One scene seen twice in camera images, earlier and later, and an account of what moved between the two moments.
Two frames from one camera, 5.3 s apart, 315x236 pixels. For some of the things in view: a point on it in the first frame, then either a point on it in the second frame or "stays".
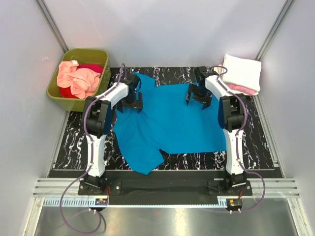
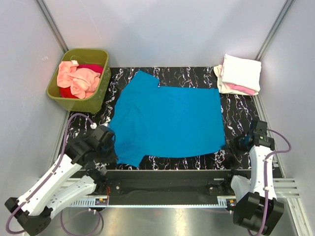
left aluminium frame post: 52,25 stays
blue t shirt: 167,122 stays
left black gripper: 136,104 -> 112,157
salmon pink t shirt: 83,82 stays
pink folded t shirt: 241,88 stays
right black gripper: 206,98 -> 233,141
